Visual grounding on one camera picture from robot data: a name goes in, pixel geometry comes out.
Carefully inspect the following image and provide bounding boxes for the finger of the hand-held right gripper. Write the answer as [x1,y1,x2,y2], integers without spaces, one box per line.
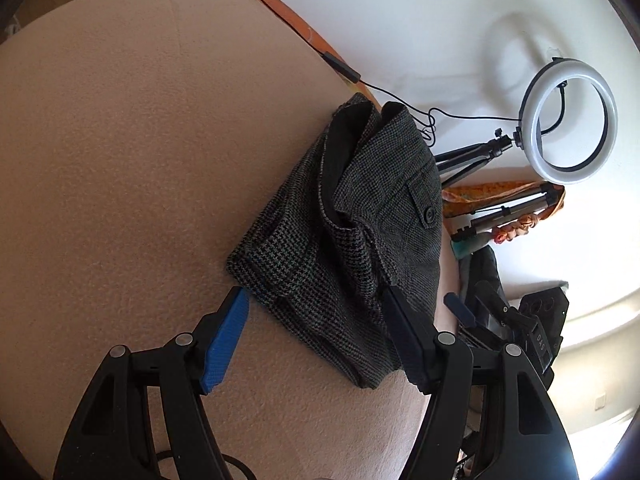
[444,293,503,348]

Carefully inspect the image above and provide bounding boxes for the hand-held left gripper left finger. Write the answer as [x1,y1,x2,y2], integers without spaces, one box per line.
[54,287,250,480]

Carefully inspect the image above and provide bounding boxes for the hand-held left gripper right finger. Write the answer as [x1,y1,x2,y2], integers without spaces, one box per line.
[382,285,581,480]

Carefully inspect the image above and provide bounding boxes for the grey tweed pants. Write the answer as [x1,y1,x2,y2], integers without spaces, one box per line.
[226,92,446,391]

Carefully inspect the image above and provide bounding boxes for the dark cloth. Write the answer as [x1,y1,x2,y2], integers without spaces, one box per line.
[459,246,503,311]

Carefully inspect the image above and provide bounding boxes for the silver tripod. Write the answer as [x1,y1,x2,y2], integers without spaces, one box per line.
[450,184,560,241]

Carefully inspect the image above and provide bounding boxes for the orange patterned cloth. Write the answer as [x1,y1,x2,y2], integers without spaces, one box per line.
[442,182,567,247]

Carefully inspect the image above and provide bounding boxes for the black tripod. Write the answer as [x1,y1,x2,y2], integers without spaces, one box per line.
[433,129,513,187]

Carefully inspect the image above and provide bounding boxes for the peach fleece blanket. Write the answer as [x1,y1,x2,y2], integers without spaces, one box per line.
[0,0,461,480]

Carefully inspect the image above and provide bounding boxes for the orange bed sheet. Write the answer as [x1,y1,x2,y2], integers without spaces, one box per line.
[239,0,376,106]

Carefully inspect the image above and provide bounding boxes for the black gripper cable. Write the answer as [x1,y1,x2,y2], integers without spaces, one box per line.
[150,452,258,480]

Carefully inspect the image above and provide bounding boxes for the white ring light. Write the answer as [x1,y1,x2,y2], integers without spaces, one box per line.
[511,56,619,185]

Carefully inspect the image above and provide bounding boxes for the black cable with inline remote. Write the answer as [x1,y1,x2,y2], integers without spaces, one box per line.
[225,0,518,147]

